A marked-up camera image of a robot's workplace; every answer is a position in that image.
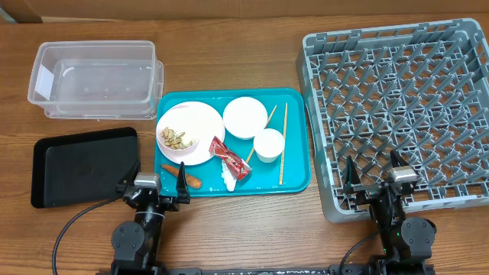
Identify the white bowl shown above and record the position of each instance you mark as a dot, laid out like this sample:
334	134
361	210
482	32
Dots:
244	117

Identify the clear plastic waste bin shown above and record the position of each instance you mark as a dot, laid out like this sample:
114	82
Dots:
97	79

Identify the white tissue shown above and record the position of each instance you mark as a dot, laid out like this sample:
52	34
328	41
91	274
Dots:
229	180

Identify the teal serving tray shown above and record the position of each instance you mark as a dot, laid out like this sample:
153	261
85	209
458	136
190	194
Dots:
266	178

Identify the red snack wrapper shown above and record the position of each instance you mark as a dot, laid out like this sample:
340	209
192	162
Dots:
239	169

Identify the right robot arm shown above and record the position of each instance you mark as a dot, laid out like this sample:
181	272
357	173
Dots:
407	242

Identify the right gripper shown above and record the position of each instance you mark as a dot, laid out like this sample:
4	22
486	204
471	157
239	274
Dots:
368	192

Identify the wooden chopstick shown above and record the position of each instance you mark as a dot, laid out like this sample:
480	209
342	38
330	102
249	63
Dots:
268	121
282	159

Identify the pink plate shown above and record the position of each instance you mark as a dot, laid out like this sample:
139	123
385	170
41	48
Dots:
208	124

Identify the grey dishwasher rack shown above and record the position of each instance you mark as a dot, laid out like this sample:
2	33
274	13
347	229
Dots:
420	89

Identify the orange carrot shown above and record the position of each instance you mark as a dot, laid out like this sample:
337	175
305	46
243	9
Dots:
191	180

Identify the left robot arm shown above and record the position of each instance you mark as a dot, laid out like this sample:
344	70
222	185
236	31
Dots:
136	243

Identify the nut shell food scraps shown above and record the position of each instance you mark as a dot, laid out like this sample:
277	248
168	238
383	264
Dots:
176	140

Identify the white cup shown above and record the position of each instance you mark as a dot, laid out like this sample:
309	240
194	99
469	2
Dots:
268	145

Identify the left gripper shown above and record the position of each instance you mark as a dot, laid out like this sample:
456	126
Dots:
171	204

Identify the black rectangular tray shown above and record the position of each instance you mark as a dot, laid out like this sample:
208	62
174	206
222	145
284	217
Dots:
84	167

